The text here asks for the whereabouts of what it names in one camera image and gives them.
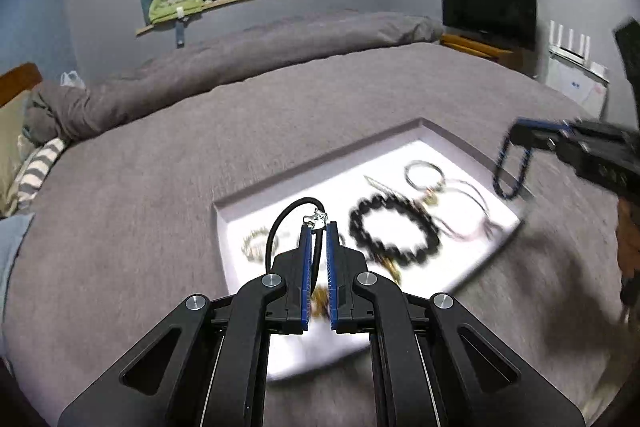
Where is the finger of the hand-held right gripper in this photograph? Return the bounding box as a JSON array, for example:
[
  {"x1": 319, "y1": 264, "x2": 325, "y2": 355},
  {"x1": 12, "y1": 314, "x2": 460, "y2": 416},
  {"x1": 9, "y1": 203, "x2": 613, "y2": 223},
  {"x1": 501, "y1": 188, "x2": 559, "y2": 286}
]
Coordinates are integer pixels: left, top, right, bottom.
[
  {"x1": 515, "y1": 118, "x2": 581, "y2": 134},
  {"x1": 509, "y1": 127, "x2": 571, "y2": 154}
]

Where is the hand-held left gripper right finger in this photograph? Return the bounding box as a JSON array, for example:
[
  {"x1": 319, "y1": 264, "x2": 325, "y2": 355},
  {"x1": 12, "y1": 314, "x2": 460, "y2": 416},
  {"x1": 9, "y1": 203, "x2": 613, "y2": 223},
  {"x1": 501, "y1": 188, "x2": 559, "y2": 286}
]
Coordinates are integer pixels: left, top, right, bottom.
[{"x1": 326, "y1": 221, "x2": 584, "y2": 427}]

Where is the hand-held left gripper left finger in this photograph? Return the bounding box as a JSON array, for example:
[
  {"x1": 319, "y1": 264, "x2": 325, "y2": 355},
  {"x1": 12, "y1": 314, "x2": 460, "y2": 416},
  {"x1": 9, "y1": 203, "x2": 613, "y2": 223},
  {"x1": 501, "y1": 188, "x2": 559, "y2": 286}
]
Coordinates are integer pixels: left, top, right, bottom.
[{"x1": 57, "y1": 222, "x2": 315, "y2": 427}]

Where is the blue bead bracelet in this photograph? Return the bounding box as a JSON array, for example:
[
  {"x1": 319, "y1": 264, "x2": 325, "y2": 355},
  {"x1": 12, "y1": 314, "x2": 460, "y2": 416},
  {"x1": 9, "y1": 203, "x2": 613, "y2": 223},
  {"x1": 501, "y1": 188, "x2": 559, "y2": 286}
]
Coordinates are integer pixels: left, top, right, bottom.
[{"x1": 492, "y1": 137, "x2": 533, "y2": 200}]

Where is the black bead bracelet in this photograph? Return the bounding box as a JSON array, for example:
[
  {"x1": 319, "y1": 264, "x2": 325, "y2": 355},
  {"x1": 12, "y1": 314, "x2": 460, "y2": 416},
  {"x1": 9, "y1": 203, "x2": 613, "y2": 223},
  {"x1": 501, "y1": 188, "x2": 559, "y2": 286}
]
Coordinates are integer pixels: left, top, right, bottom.
[{"x1": 348, "y1": 194, "x2": 443, "y2": 265}]

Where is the round pearl hair clip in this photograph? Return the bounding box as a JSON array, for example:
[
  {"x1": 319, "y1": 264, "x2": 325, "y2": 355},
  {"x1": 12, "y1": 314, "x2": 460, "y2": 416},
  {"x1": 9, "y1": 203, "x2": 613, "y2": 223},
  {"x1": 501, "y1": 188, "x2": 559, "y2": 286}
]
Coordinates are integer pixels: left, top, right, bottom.
[{"x1": 241, "y1": 229, "x2": 291, "y2": 263}]

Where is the black cord necklace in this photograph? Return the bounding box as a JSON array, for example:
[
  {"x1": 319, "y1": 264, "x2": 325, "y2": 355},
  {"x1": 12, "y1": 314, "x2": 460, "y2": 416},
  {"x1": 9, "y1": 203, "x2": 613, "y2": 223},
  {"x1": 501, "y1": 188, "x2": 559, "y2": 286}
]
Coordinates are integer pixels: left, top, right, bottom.
[{"x1": 266, "y1": 198, "x2": 328, "y2": 273}]

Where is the silver bangle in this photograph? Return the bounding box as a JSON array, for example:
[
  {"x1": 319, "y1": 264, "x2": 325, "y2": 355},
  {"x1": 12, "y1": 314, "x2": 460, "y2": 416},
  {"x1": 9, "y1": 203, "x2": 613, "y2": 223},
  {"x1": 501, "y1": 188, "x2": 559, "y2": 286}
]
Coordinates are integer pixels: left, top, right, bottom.
[{"x1": 404, "y1": 160, "x2": 447, "y2": 192}]

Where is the shallow white tray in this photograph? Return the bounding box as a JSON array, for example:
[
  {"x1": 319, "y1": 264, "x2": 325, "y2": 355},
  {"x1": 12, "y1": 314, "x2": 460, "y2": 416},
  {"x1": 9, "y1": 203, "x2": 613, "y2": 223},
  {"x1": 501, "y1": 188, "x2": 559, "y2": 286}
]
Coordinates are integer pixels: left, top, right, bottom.
[{"x1": 212, "y1": 118, "x2": 533, "y2": 380}]

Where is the person's right hand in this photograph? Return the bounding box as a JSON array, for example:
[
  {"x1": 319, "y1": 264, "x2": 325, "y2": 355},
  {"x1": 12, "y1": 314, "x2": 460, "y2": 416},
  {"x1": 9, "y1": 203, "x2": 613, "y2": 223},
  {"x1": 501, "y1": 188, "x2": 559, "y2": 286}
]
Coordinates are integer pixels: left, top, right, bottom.
[{"x1": 616, "y1": 199, "x2": 640, "y2": 308}]

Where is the white box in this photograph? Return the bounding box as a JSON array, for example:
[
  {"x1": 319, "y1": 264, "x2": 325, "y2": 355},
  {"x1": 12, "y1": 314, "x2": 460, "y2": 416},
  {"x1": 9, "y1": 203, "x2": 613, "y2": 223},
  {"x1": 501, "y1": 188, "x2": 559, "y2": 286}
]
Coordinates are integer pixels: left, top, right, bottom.
[{"x1": 542, "y1": 49, "x2": 611, "y2": 118}]

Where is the white router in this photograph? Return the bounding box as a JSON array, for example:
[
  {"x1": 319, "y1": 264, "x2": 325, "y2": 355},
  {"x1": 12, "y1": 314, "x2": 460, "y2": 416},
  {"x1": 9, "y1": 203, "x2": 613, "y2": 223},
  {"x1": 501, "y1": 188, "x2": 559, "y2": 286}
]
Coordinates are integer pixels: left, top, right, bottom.
[{"x1": 548, "y1": 20, "x2": 593, "y2": 60}]

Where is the wooden television stand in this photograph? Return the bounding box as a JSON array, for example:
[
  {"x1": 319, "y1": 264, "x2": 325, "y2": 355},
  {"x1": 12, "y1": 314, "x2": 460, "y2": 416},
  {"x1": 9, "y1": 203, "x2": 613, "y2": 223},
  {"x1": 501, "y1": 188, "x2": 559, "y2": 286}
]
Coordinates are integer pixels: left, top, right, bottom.
[{"x1": 440, "y1": 33, "x2": 516, "y2": 68}]

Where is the black television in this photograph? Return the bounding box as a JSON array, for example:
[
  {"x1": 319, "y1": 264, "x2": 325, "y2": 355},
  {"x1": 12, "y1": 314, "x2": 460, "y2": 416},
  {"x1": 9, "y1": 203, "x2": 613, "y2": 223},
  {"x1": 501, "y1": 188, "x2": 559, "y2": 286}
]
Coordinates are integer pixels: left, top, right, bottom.
[{"x1": 440, "y1": 0, "x2": 538, "y2": 52}]

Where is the grey duvet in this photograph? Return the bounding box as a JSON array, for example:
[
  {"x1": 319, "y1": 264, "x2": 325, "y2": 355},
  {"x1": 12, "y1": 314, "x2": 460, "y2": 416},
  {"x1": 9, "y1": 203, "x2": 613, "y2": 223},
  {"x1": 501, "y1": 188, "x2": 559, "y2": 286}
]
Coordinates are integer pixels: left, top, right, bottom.
[{"x1": 22, "y1": 12, "x2": 443, "y2": 140}]

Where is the striped pillow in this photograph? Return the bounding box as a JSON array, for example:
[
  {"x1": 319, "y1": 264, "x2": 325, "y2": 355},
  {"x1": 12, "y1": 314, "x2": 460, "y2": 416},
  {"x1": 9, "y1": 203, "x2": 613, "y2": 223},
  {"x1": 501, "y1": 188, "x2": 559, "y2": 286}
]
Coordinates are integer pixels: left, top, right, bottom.
[{"x1": 5, "y1": 137, "x2": 68, "y2": 215}]

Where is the light blue cloth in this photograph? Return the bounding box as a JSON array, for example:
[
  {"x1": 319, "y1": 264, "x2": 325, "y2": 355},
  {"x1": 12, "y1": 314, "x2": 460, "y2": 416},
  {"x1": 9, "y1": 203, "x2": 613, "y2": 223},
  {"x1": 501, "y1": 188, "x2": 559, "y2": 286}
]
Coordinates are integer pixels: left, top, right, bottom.
[{"x1": 0, "y1": 213, "x2": 36, "y2": 303}]

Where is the green cloth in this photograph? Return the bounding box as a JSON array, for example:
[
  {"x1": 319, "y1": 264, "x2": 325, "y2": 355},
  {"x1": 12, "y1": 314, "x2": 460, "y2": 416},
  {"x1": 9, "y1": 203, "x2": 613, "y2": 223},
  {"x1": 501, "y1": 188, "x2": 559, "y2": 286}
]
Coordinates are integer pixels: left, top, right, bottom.
[{"x1": 149, "y1": 0, "x2": 206, "y2": 25}]

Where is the beige pillow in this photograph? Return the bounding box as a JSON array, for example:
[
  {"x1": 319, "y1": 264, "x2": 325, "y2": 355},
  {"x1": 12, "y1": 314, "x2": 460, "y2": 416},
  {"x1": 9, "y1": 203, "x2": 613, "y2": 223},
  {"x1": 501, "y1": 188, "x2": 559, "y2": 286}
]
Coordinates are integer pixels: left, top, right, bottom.
[{"x1": 0, "y1": 92, "x2": 33, "y2": 218}]

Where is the wooden headboard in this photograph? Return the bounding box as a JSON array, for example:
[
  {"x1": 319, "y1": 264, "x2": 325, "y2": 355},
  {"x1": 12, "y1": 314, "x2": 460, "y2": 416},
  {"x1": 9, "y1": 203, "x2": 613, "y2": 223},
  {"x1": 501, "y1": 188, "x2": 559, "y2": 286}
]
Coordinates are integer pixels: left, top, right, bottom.
[{"x1": 0, "y1": 63, "x2": 43, "y2": 108}]

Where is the thin cord necklace with charm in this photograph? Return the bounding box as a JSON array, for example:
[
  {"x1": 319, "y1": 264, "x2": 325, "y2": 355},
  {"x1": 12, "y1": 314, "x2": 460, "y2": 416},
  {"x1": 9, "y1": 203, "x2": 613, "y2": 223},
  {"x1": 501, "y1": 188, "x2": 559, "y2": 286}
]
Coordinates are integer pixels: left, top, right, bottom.
[{"x1": 425, "y1": 177, "x2": 506, "y2": 240}]

